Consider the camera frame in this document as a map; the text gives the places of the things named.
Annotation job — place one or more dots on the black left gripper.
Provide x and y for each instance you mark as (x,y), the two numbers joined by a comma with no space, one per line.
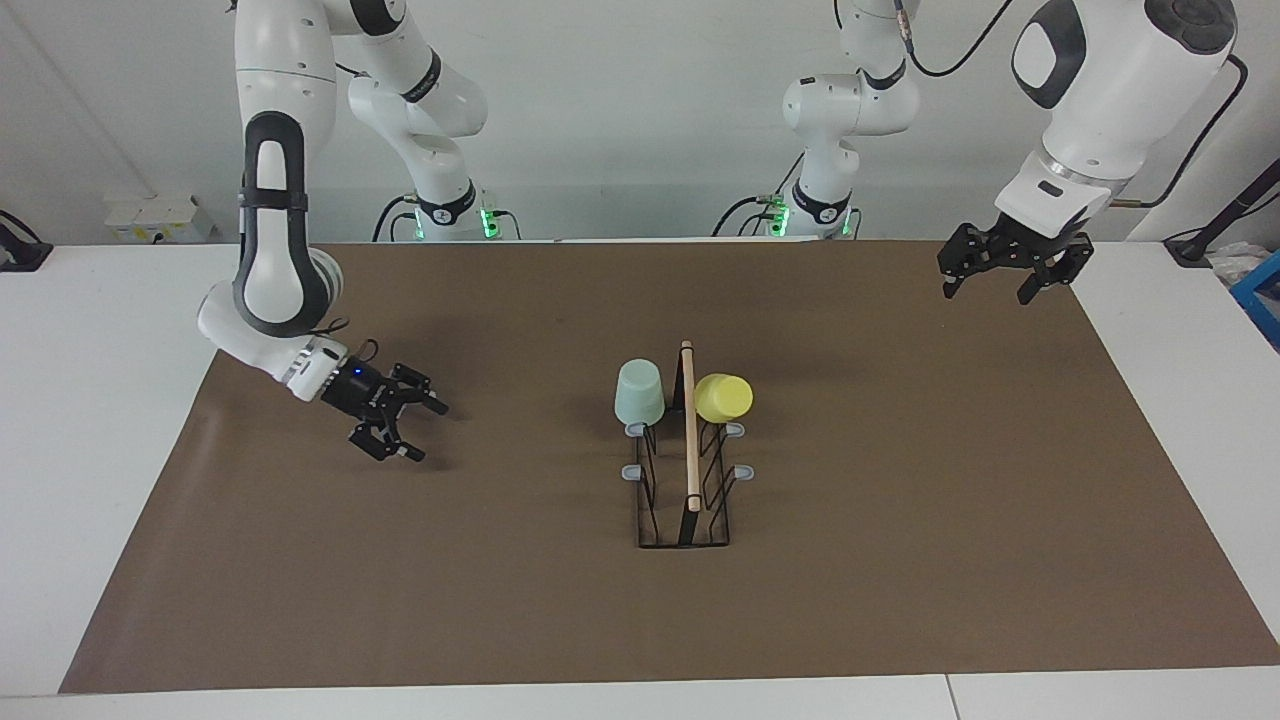
(1022,242)

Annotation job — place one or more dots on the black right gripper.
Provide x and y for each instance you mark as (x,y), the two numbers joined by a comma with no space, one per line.
(362,392)

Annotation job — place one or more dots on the pale green plastic cup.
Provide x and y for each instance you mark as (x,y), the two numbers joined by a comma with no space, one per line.
(640,395)

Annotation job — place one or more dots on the yellow plastic cup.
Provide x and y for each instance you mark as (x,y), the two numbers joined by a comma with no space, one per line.
(722,398)

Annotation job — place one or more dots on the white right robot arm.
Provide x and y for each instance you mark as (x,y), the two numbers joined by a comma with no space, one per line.
(270,280)

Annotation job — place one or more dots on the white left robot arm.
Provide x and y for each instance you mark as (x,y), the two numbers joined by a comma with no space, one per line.
(1110,110)

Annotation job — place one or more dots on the brown table mat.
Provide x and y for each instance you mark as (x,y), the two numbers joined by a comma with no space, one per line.
(450,600)

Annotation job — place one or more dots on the crumpled clear plastic bag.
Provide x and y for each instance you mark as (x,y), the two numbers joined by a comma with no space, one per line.
(1235,265)

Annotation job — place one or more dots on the black stand pole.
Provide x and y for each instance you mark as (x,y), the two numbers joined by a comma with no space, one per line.
(1235,210)

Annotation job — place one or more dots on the blue box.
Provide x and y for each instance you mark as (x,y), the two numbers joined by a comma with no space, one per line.
(1262,300)

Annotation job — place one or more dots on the white power strip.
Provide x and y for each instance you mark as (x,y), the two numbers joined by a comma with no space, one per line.
(160,220)

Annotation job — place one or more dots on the black table clamp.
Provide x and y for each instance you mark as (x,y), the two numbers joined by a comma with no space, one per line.
(22,255)

